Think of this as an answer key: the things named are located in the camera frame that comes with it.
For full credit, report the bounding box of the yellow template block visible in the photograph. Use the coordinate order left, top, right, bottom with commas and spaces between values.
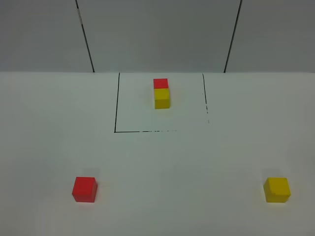
154, 88, 170, 109

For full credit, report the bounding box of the red template block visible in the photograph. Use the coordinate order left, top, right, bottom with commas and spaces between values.
153, 78, 169, 89

